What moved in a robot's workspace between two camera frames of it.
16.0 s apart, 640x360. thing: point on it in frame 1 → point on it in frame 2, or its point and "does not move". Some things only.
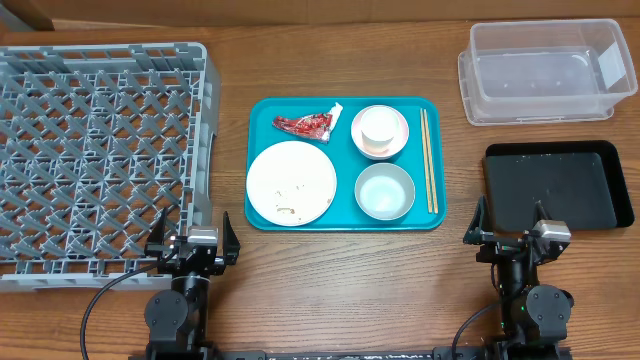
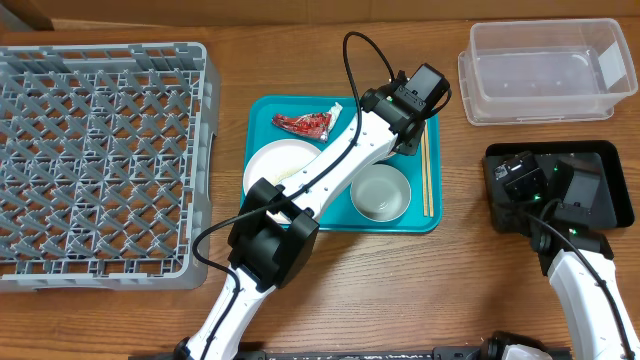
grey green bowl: x=384 y=191 does not move
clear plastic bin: x=545 y=71 does not move
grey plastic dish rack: x=96 y=141 does not move
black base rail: x=351 y=354 does not move
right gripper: x=507 y=241 → x=507 y=201
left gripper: x=158 y=251 → x=414 y=147
